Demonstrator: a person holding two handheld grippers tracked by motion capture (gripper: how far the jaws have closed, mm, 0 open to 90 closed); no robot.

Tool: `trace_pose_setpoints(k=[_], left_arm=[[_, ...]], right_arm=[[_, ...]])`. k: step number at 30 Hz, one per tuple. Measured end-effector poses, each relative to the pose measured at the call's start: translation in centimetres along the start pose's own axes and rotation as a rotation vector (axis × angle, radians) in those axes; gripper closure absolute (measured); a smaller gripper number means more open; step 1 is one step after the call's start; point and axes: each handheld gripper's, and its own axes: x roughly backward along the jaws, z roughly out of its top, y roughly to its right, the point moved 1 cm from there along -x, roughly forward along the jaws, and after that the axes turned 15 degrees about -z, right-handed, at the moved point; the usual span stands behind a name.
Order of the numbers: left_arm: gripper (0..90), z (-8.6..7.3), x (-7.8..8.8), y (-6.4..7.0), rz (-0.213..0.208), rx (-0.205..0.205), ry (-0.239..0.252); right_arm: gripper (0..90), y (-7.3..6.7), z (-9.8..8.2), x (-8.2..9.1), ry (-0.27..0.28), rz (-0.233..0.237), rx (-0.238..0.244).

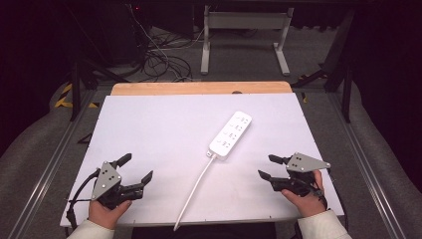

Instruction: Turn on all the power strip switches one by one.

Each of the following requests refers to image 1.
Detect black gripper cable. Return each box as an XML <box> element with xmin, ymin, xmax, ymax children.
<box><xmin>65</xmin><ymin>167</ymin><xmax>102</xmax><ymax>231</ymax></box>
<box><xmin>312</xmin><ymin>167</ymin><xmax>350</xmax><ymax>234</ymax></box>

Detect aluminium floor rail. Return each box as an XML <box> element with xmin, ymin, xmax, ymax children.
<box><xmin>325</xmin><ymin>92</ymin><xmax>408</xmax><ymax>239</ymax></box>
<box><xmin>6</xmin><ymin>89</ymin><xmax>98</xmax><ymax>239</ymax></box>

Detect black equipment case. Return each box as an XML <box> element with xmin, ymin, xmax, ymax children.
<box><xmin>65</xmin><ymin>2</ymin><xmax>147</xmax><ymax>67</ymax></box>

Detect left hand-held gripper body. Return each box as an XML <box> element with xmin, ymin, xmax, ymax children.
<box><xmin>91</xmin><ymin>160</ymin><xmax>146</xmax><ymax>211</ymax></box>

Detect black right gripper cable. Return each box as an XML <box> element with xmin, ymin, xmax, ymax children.
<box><xmin>312</xmin><ymin>167</ymin><xmax>350</xmax><ymax>234</ymax></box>

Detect person's left hand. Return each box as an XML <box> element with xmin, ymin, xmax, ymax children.
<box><xmin>88</xmin><ymin>198</ymin><xmax>133</xmax><ymax>231</ymax></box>

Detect person's dark clothing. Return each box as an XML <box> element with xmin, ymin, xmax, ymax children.
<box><xmin>130</xmin><ymin>221</ymin><xmax>279</xmax><ymax>239</ymax></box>

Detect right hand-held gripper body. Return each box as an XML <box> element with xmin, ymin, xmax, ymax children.
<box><xmin>270</xmin><ymin>151</ymin><xmax>332</xmax><ymax>198</ymax></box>

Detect person's right hand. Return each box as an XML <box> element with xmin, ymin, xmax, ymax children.
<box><xmin>281</xmin><ymin>169</ymin><xmax>328</xmax><ymax>219</ymax></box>

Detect yellow black floor tape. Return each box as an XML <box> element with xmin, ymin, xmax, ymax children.
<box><xmin>54</xmin><ymin>82</ymin><xmax>101</xmax><ymax>110</ymax></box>

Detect white table board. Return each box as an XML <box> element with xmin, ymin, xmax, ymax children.
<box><xmin>59</xmin><ymin>92</ymin><xmax>345</xmax><ymax>229</ymax></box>

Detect wooden table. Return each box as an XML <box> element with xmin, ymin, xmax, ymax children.
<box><xmin>109</xmin><ymin>81</ymin><xmax>294</xmax><ymax>97</ymax></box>

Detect black metal stand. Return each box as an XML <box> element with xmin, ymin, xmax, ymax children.
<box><xmin>291</xmin><ymin>9</ymin><xmax>355</xmax><ymax>124</ymax></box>
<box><xmin>68</xmin><ymin>54</ymin><xmax>131</xmax><ymax>122</ymax></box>

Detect white metal stand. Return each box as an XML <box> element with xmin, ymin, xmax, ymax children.
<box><xmin>199</xmin><ymin>4</ymin><xmax>296</xmax><ymax>77</ymax></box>

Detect tangle of floor cables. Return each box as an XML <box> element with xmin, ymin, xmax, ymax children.
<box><xmin>127</xmin><ymin>3</ymin><xmax>207</xmax><ymax>84</ymax></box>

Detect white power strip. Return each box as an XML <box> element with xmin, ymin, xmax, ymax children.
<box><xmin>206</xmin><ymin>111</ymin><xmax>253</xmax><ymax>158</ymax></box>

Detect white power strip cable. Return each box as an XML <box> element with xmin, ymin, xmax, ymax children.
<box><xmin>172</xmin><ymin>154</ymin><xmax>218</xmax><ymax>233</ymax></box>

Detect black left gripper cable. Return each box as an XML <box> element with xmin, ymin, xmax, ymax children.
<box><xmin>65</xmin><ymin>167</ymin><xmax>102</xmax><ymax>231</ymax></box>

